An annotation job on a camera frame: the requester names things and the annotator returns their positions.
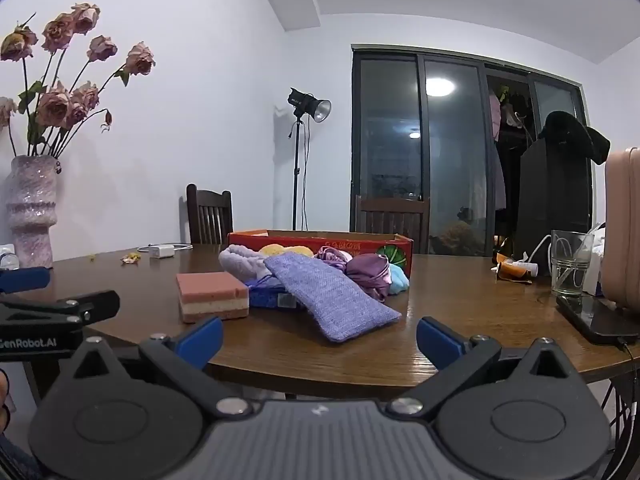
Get lilac fluffy cloth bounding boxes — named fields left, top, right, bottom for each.
left=218, top=243, right=271, bottom=281

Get person's jeans leg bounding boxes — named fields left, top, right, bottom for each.
left=0, top=434, right=37, bottom=480

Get dark wooden chair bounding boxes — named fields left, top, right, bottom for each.
left=354, top=194, right=431, bottom=255
left=185, top=183, right=235, bottom=246

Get pink suitcase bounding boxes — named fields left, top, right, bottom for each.
left=599, top=147, right=640, bottom=312

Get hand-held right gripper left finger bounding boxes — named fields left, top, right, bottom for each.
left=69, top=316, right=255, bottom=422

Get black panel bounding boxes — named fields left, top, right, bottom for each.
left=515, top=136, right=594, bottom=262

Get yellow plush toy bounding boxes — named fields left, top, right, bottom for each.
left=258, top=243, right=314, bottom=257

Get black framed glass door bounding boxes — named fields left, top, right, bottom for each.
left=351, top=44, right=596, bottom=257

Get light blue plush toy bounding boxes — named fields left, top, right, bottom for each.
left=387, top=263, right=411, bottom=296

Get pink textured vase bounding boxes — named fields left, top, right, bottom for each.
left=5, top=154, right=62, bottom=270

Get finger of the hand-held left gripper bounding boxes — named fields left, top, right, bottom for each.
left=0, top=290, right=121, bottom=329
left=0, top=266, right=51, bottom=295

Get white plastic bag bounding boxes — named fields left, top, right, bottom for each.
left=581, top=226, right=609, bottom=296

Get red cardboard box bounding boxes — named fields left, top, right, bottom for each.
left=227, top=229, right=414, bottom=281

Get studio light on stand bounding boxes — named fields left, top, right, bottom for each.
left=287, top=87, right=333, bottom=231

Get black cable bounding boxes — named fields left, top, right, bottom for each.
left=616, top=336, right=640, bottom=363

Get brown fuzzy bundle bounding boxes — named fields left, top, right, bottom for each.
left=431, top=220, right=488, bottom=257

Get purple satin scrunchie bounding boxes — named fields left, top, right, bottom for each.
left=319, top=246, right=354, bottom=272
left=345, top=253, right=391, bottom=304

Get purple knit pouch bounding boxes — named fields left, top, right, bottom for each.
left=263, top=252, right=403, bottom=344

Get bunch of dried pink roses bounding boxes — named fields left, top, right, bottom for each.
left=0, top=2, right=157, bottom=159

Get pink layered sponge block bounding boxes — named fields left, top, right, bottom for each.
left=175, top=272, right=250, bottom=324

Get person's left hand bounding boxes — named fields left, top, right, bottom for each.
left=0, top=368, right=12, bottom=433

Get blue tissue packet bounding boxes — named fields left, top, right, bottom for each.
left=247, top=280, right=302, bottom=310

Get clear glass cup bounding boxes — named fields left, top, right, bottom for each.
left=550, top=229, right=596, bottom=297

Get hanging clothes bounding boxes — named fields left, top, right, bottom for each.
left=487, top=82, right=533, bottom=211

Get black phone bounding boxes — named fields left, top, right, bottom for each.
left=555, top=293, right=640, bottom=346

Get white charger cable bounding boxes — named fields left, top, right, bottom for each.
left=137, top=243, right=194, bottom=254

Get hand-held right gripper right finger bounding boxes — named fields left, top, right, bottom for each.
left=387, top=316, right=574, bottom=419

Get black fuzzy jacket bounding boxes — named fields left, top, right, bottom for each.
left=537, top=109, right=611, bottom=165

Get white tube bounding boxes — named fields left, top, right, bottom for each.
left=507, top=258, right=540, bottom=277

